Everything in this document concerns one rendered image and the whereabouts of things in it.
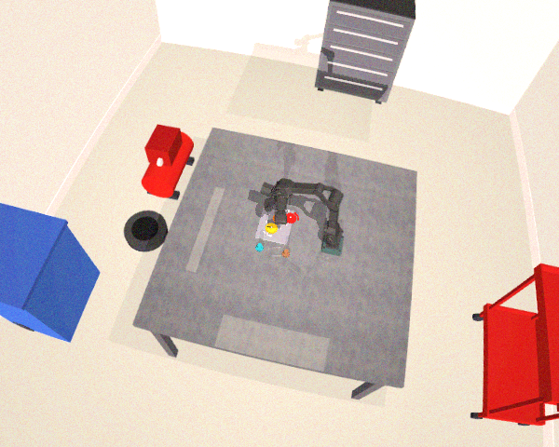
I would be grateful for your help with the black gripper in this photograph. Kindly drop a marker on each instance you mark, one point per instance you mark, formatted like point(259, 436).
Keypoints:
point(280, 214)

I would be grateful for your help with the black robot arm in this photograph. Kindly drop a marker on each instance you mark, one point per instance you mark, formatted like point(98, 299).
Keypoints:
point(285, 188)

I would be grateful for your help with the yellow gear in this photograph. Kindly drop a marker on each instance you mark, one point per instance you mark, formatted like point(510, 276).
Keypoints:
point(273, 229)

